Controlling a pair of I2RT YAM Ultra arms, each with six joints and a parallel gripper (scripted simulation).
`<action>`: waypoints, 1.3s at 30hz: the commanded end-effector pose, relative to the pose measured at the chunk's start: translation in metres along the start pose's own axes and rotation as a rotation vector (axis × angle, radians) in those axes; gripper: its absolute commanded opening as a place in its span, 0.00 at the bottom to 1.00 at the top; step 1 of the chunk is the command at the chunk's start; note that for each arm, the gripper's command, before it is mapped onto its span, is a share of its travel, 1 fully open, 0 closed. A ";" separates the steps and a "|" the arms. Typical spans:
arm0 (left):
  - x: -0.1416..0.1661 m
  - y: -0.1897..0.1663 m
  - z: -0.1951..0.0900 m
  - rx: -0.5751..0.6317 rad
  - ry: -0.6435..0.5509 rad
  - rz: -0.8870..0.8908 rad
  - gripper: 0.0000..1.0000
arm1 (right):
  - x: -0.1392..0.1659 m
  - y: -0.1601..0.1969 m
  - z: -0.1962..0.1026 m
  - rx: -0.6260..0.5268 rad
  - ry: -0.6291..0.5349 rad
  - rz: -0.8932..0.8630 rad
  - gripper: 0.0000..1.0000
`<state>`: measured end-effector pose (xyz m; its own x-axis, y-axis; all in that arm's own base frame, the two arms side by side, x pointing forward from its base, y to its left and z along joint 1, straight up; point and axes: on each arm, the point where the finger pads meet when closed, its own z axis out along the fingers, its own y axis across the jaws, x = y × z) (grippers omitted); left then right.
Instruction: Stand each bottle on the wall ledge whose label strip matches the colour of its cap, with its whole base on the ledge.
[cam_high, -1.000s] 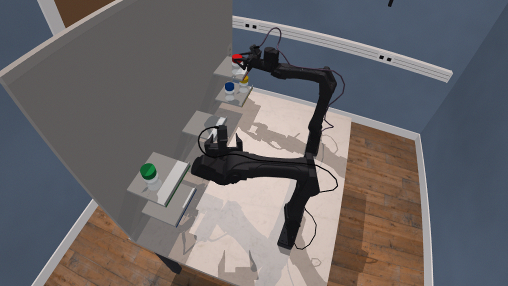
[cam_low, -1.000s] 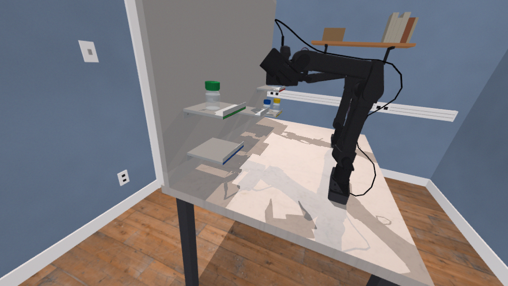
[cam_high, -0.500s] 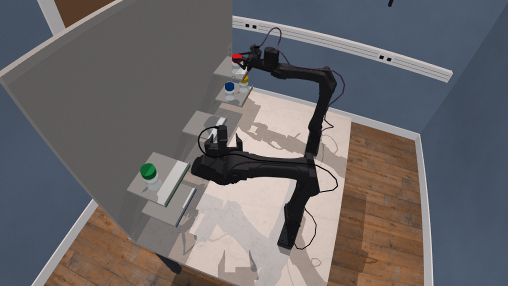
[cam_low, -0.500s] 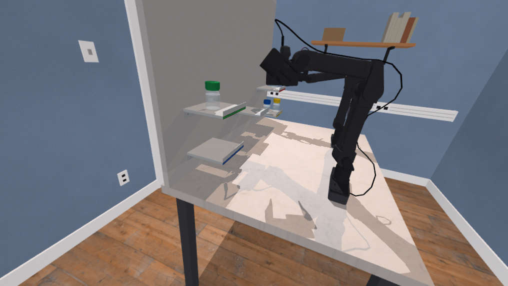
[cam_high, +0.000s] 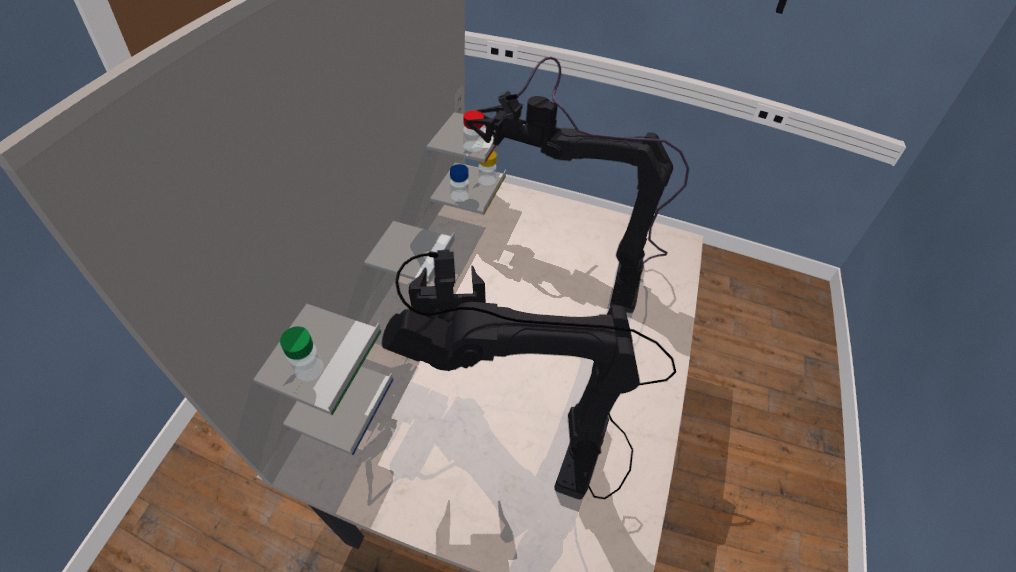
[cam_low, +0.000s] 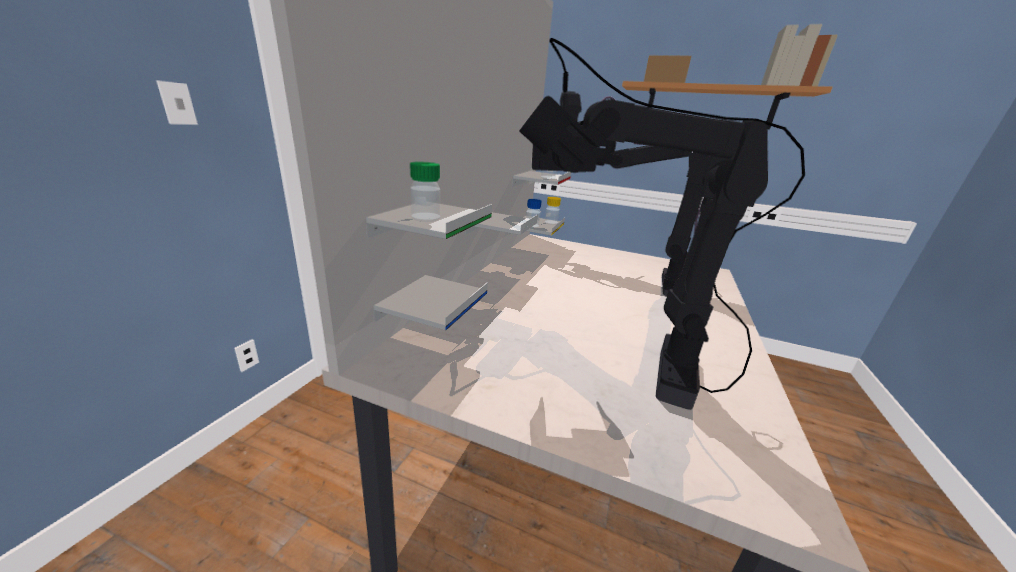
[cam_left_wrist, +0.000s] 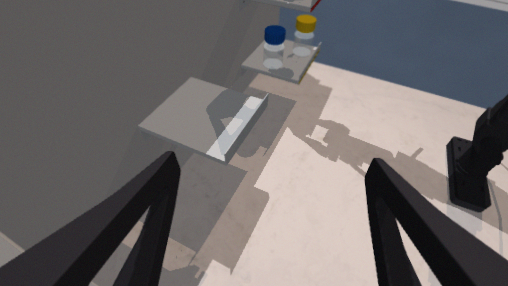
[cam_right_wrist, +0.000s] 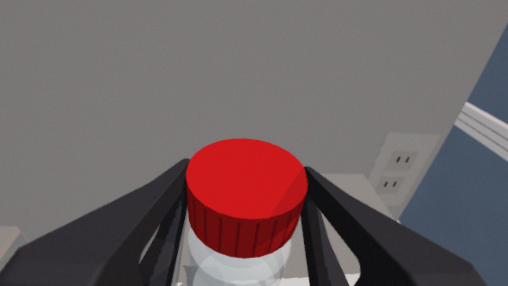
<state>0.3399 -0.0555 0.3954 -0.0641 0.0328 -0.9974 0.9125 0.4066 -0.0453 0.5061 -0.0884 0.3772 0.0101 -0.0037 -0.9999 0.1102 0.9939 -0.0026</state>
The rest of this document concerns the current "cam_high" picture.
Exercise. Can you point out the clear bottle with green cap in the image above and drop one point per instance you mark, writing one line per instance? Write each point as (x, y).
(297, 345)

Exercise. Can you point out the blue-capped clear bottle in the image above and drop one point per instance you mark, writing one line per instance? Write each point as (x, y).
(459, 183)

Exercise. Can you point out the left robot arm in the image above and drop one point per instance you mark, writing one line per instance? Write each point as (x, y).
(480, 336)

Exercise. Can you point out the grey wall panel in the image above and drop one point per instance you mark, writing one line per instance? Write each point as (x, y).
(213, 184)

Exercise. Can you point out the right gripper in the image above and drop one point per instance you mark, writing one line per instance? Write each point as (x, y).
(504, 128)

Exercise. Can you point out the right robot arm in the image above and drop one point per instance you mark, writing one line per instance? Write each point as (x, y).
(653, 175)

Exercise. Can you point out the clear bottle with yellow cap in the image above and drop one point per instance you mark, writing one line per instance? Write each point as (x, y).
(487, 171)

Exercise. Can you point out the clear bottle with red cap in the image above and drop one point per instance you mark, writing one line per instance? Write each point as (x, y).
(472, 142)

